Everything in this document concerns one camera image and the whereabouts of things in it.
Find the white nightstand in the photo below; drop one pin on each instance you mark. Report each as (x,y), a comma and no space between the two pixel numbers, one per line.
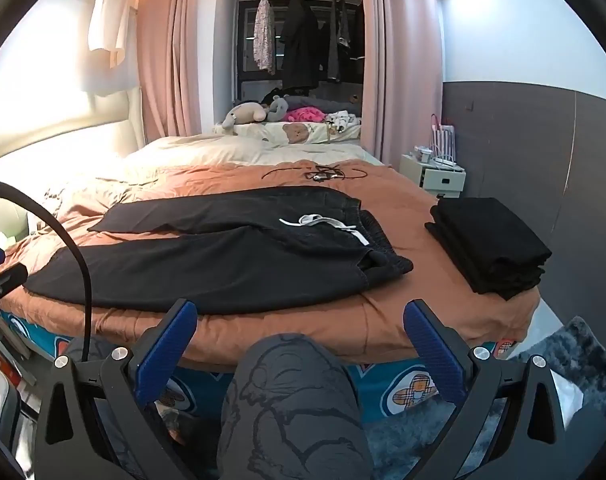
(438,180)

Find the bear print pillow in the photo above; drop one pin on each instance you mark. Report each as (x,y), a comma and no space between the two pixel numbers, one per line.
(293,133)

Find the hanging black coat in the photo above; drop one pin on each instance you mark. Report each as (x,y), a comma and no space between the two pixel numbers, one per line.
(299,40)

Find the hanging white garment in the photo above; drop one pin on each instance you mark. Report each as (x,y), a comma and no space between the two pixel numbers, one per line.
(110,10)

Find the grey shaggy rug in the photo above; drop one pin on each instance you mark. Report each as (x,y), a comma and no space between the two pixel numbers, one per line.
(583,350)

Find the hanging floral shirt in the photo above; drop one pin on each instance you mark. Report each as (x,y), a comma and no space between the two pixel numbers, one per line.
(263,35)

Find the cream headboard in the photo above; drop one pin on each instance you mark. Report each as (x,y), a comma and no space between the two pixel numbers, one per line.
(58,130)

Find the pink curtain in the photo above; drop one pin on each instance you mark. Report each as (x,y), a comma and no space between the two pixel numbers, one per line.
(178,60)
(403,60)

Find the white patterned cloth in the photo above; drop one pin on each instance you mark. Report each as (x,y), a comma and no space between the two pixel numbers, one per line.
(344,119)

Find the teal printed bedsheet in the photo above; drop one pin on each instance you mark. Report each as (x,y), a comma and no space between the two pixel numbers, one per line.
(383,391)

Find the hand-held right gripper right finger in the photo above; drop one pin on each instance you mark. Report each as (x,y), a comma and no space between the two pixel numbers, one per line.
(433,355)

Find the person's left leg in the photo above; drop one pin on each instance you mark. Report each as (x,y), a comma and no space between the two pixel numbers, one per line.
(95,347)

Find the grey elephant plush toy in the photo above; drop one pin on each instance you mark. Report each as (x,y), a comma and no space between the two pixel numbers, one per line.
(278,107)

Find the pink cloth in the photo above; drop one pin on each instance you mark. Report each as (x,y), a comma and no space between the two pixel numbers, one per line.
(305,115)

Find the orange blanket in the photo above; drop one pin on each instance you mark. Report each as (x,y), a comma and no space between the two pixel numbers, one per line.
(283,322)

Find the cream duvet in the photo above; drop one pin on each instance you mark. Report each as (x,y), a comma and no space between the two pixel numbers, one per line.
(208,152)

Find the black pants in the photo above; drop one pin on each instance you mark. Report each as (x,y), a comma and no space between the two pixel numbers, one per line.
(208,265)

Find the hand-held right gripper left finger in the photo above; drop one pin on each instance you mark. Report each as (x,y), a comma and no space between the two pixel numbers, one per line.
(165,357)

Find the folded black clothes stack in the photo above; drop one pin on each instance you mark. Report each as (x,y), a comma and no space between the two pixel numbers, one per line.
(488,245)

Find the pale green cushioned chair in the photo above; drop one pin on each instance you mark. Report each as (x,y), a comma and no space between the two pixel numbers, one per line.
(3,220)

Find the hanging dark garments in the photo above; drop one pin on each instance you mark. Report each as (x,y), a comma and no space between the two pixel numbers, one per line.
(339,35)

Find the dark grey pillow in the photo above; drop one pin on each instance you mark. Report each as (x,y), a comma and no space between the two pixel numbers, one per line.
(328,102)

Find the beige plush toy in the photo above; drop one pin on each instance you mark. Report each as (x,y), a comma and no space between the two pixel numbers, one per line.
(245,112)

